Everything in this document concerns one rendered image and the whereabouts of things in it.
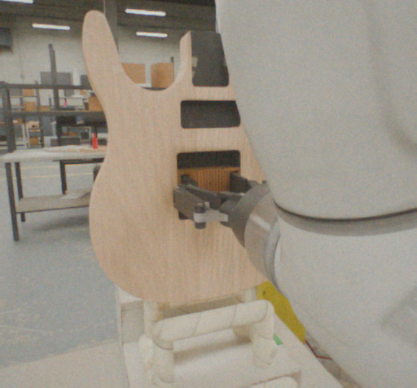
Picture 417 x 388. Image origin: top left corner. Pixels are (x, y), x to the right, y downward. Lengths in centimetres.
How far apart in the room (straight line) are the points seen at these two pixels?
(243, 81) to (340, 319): 12
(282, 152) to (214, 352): 56
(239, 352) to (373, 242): 54
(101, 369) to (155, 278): 33
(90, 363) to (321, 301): 69
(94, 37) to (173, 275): 34
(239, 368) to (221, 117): 41
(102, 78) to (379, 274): 40
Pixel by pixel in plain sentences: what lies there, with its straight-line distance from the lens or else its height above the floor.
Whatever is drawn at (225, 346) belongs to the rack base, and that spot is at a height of 102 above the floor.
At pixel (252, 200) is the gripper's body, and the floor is 136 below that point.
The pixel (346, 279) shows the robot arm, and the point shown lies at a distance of 18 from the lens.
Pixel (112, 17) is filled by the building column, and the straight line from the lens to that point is 966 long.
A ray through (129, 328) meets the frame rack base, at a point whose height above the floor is 105.
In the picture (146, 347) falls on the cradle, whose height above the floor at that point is 106.
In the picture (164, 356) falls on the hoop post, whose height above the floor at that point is 109.
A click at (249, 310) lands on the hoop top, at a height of 113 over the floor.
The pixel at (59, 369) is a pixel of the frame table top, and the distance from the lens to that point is 85.
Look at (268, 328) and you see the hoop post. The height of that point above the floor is 109.
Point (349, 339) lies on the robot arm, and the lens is 20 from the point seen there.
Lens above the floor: 145
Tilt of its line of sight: 12 degrees down
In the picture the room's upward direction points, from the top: straight up
